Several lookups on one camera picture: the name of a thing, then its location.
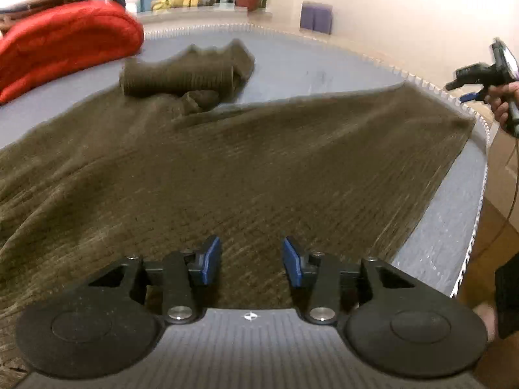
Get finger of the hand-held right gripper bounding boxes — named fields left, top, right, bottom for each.
left=445, top=63, right=493, bottom=91
left=460, top=89, right=489, bottom=104

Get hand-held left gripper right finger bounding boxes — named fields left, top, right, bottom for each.
left=283, top=236, right=420, bottom=325

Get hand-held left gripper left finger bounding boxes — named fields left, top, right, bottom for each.
left=87, top=236, right=222, bottom=325

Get olive corduroy pants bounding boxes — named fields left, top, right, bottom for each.
left=0, top=40, right=476, bottom=377

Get person's right hand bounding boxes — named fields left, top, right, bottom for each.
left=484, top=82, right=519, bottom=134

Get grey bed mattress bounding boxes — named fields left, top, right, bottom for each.
left=0, top=23, right=489, bottom=297

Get person's leg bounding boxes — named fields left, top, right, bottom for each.
left=472, top=303, right=497, bottom=343

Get red folded blanket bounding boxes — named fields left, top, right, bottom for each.
left=0, top=0, right=145, bottom=105

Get purple wall item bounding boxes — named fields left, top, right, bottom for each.
left=300, top=1, right=334, bottom=35

